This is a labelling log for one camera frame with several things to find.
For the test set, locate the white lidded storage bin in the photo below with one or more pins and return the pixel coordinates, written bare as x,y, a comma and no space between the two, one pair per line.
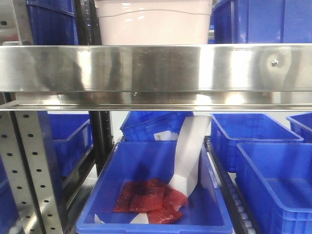
154,22

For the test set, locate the blue bin rear centre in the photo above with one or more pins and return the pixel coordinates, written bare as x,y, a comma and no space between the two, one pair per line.
153,125

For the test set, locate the blue bin right rear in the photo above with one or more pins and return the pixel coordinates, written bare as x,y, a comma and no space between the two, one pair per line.
230,129

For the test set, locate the blue bin with red packets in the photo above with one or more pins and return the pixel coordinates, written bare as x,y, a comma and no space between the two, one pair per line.
205,213

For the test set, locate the blue bin lower left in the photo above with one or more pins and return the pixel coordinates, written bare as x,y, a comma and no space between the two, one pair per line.
72,135

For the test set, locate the blue bin upper right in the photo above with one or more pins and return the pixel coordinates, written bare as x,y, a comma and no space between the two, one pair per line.
263,21

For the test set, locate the stainless steel shelf beam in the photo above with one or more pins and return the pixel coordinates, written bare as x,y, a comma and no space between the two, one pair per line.
213,77

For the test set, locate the blue bin right front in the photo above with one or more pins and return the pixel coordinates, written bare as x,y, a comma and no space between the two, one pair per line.
275,180

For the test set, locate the perforated steel shelf upright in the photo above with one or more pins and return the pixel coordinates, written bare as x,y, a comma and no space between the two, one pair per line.
28,153

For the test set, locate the blue bin upper left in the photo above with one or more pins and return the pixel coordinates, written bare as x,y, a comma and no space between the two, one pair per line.
52,22

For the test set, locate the red mesh packet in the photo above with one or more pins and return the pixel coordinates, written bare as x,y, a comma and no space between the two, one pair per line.
159,201

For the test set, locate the white roller conveyor track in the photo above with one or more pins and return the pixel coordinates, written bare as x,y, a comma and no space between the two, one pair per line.
241,220

